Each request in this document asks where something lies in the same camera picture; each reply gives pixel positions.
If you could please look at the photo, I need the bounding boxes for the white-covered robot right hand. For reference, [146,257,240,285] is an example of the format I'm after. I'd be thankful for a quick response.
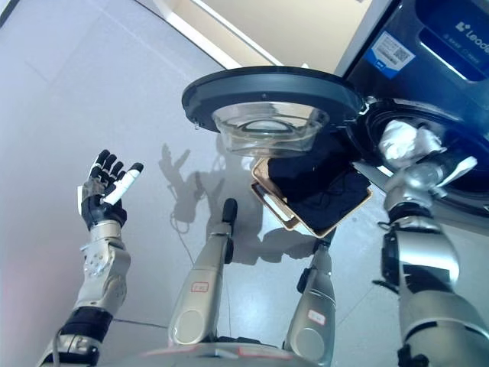
[377,119,446,173]

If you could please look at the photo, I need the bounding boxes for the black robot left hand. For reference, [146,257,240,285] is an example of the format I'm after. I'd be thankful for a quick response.
[77,149,145,230]

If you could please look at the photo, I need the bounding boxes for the dark navy clothes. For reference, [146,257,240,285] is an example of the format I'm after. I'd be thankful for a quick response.
[266,132,371,232]

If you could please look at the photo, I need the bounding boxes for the dark grey washing machine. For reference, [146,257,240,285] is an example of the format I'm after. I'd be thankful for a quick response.
[342,0,489,215]

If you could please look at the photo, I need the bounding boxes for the tan laundry basket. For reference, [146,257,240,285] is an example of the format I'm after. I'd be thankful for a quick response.
[251,157,374,239]

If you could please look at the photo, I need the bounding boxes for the round glass washing machine door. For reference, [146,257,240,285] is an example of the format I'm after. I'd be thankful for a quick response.
[181,65,366,158]

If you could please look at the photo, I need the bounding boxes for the blue and white label sticker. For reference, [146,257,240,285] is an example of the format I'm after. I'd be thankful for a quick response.
[362,30,416,80]

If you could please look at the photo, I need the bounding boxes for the silver robot left leg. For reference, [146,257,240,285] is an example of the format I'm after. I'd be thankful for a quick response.
[167,197,240,347]

